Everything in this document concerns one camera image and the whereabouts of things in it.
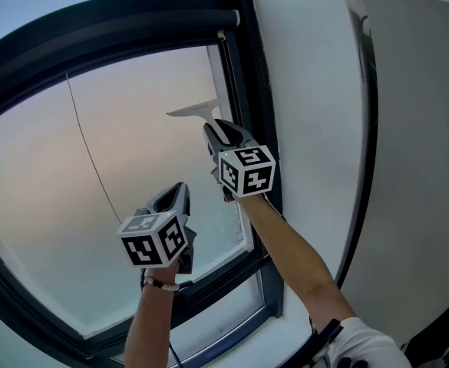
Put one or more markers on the frosted window glass pane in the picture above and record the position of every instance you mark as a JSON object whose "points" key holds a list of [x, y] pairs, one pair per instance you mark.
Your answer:
{"points": [[93, 167]]}

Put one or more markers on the white squeegee with red blade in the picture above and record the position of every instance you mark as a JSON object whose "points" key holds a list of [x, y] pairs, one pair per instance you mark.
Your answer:
{"points": [[193, 110]]}

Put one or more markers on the person's right forearm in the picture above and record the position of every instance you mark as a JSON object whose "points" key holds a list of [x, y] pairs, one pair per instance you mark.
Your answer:
{"points": [[293, 251]]}

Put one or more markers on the dark roller blind tube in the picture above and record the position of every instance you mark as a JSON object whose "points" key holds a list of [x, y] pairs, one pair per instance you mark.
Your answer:
{"points": [[208, 21]]}

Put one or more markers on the large frosted fixed window pane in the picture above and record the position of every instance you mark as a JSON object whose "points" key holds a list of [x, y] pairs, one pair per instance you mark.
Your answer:
{"points": [[9, 343]]}

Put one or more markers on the person's left forearm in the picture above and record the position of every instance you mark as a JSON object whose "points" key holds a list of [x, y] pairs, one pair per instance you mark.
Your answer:
{"points": [[151, 320]]}

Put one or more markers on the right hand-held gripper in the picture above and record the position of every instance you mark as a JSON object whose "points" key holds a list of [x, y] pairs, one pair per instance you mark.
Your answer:
{"points": [[247, 171]]}

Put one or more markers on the clear sky-view window pane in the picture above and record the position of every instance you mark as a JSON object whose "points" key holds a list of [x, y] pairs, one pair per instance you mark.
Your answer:
{"points": [[55, 6]]}

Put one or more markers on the clear low window pane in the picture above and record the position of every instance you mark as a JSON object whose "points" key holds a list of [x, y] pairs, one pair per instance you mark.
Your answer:
{"points": [[216, 320]]}

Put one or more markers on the white chest freezer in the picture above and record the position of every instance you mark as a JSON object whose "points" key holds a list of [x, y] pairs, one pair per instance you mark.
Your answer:
{"points": [[255, 90]]}

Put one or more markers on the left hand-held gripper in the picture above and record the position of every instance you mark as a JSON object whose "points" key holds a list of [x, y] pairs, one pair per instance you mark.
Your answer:
{"points": [[147, 247]]}

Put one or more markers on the person's white shirt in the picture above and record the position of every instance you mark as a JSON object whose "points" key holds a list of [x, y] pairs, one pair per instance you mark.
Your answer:
{"points": [[370, 347]]}

